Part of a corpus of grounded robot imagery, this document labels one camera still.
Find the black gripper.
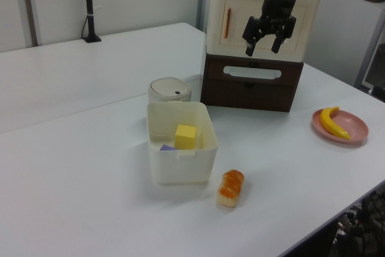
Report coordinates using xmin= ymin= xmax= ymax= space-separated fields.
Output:
xmin=242 ymin=0 xmax=298 ymax=57

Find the white plastic box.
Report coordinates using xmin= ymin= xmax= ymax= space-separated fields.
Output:
xmin=146 ymin=101 xmax=218 ymax=187

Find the brown drawer box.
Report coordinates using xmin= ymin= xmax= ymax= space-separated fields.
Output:
xmin=200 ymin=53 xmax=304 ymax=113

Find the cream toy cabinet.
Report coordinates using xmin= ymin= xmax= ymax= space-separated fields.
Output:
xmin=205 ymin=0 xmax=322 ymax=63

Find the yellow toy banana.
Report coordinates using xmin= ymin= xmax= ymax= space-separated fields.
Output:
xmin=319 ymin=106 xmax=351 ymax=140

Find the beige mini trash can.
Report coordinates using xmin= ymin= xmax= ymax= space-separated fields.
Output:
xmin=148 ymin=77 xmax=193 ymax=104

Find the pink plate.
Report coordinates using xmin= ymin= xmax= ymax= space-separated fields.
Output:
xmin=311 ymin=108 xmax=369 ymax=144

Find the yellow cube block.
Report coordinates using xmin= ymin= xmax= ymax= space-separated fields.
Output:
xmin=174 ymin=124 xmax=198 ymax=150

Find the toy salmon roe sushi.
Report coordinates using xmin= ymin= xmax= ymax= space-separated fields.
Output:
xmin=216 ymin=169 xmax=245 ymax=208

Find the black pole with clamp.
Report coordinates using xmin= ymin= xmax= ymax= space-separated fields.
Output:
xmin=81 ymin=0 xmax=102 ymax=43

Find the black mesh object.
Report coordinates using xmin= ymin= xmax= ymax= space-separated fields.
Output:
xmin=329 ymin=178 xmax=385 ymax=257

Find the grey metal frame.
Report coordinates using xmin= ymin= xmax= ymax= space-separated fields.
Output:
xmin=354 ymin=7 xmax=385 ymax=101

